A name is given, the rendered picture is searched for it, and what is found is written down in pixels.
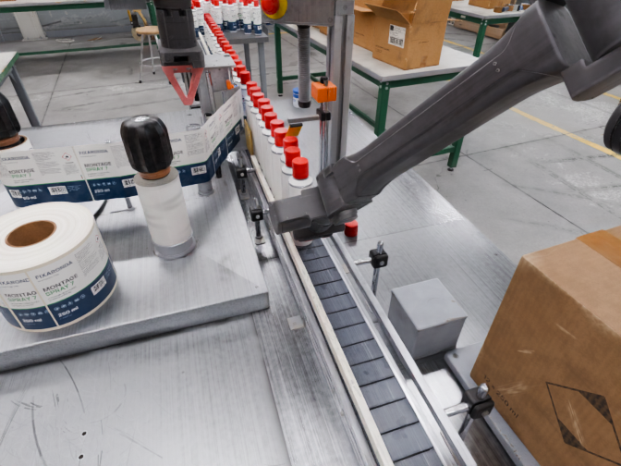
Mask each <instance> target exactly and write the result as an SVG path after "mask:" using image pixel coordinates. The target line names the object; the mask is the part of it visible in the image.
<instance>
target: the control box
mask: <svg viewBox="0 0 621 466"><path fill-rule="evenodd" d="M279 4H280V7H279V10H278V11H277V13H275V14H273V15H267V14H266V13H264V11H263V10H262V5H261V13H262V22H263V23H277V24H293V25H308V26H324V27H333V24H334V16H335V0H279Z"/></svg>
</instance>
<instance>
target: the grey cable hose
mask: <svg viewBox="0 0 621 466"><path fill-rule="evenodd" d="M297 26H298V107H300V108H309V107H310V106H311V69H310V67H311V59H310V57H311V52H310V49H311V46H310V42H311V39H310V36H311V33H310V31H311V28H310V26H308V25H297Z"/></svg>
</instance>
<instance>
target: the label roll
mask: <svg viewBox="0 0 621 466"><path fill-rule="evenodd" d="M116 283H117V273H116V269H115V267H114V265H113V262H112V260H111V257H110V255H109V253H108V250H107V249H106V246H105V244H104V240H103V238H102V235H101V233H100V231H99V228H98V227H97V224H96V222H95V220H94V217H93V215H92V213H91V211H90V210H89V209H88V208H86V207H85V206H83V205H80V204H77V203H73V202H45V203H39V204H34V205H31V206H27V207H24V208H20V209H17V210H15V211H13V212H10V213H7V214H5V215H2V216H0V313H1V314H2V315H3V316H4V317H5V319H6V320H7V322H8V323H9V324H10V325H12V326H13V327H15V328H16V329H19V330H22V331H28V332H44V331H51V330H55V329H59V328H62V327H65V326H68V325H72V324H74V323H76V322H78V321H80V320H82V319H84V318H85V317H87V316H89V315H90V314H92V313H94V312H95V311H96V310H98V309H99V308H100V307H101V306H102V305H103V304H104V303H105V302H106V301H107V300H108V299H109V298H110V296H111V295H112V294H113V292H114V290H115V288H116Z"/></svg>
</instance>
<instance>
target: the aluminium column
mask: <svg viewBox="0 0 621 466"><path fill-rule="evenodd" d="M354 21H355V15H354V14H351V15H335V16H334V24H333V27H327V48H326V76H327V77H328V80H330V81H331V82H332V83H333V84H334V85H335V86H336V87H337V92H336V101H332V102H328V110H329V111H330V112H331V120H327V145H326V166H329V165H330V164H335V163H336V162H337V161H339V160H340V159H341V158H342V157H344V156H346V155H347V127H348V112H349V97H350V82H351V67H352V52H353V37H354ZM331 30H332V35H331ZM328 123H329V128H328ZM327 154H328V160H327Z"/></svg>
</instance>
